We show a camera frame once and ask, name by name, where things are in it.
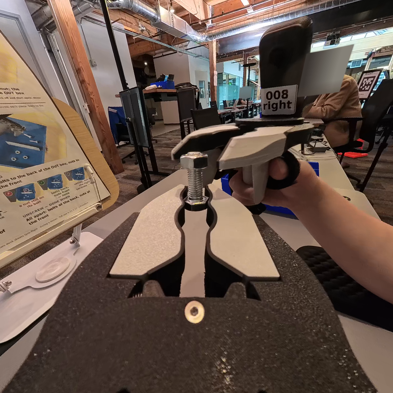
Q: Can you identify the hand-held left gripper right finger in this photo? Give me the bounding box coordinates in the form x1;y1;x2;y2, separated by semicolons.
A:
205;184;281;282

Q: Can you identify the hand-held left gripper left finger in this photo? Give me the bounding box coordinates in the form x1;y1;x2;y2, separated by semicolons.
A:
110;187;187;280

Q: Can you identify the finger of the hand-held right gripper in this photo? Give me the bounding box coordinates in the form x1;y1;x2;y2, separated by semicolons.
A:
217;125;293;173
171;124;241;161

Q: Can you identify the silver hex bolt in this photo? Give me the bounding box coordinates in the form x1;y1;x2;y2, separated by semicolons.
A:
180;152;209;203

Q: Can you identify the person's right forearm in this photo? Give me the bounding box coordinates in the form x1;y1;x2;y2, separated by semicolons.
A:
292;178;393;297

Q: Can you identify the person's right hand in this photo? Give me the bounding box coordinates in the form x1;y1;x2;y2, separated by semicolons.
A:
229;157;321;215

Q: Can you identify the black desk monitor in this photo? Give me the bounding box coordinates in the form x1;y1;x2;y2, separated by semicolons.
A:
176;87;198;123

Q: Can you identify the blue plastic bin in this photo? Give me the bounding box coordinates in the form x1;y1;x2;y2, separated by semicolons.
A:
221;161;320;220

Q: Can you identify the ceiling projector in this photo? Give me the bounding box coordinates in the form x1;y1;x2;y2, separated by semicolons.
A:
323;32;342;49

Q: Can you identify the thin wooden pillar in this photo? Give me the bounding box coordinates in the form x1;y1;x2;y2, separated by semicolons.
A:
208;39;217;102

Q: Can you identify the black monitor on stand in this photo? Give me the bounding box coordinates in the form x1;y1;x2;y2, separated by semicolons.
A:
119;86;171;194

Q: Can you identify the blue striped jacket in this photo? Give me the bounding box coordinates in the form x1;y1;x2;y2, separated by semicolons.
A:
108;106;130;145

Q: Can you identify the printed tag sign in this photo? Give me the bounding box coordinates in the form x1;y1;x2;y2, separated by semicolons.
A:
357;70;383;99

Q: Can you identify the orange flat object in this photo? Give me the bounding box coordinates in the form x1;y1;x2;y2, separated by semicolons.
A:
337;139;369;159

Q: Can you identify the black textured pad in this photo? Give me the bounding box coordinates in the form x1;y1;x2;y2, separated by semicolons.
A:
296;245;393;326

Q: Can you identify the black mesh office chair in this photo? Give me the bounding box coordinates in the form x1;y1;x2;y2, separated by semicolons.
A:
332;79;393;192

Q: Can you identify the wooden display board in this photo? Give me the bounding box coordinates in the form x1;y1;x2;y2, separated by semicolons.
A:
0;98;120;271

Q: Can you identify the printed instruction sheet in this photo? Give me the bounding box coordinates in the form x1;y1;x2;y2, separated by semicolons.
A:
0;29;112;268

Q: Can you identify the black pole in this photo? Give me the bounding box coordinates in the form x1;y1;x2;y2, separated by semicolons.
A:
99;0;129;90

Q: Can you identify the white stand base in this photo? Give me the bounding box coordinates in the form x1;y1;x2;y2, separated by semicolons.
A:
0;231;105;345

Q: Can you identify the thick wooden pillar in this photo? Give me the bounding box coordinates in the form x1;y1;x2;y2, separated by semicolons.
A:
47;0;124;175

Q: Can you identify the silver ventilation duct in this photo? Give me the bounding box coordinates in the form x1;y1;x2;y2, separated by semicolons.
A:
113;0;262;44

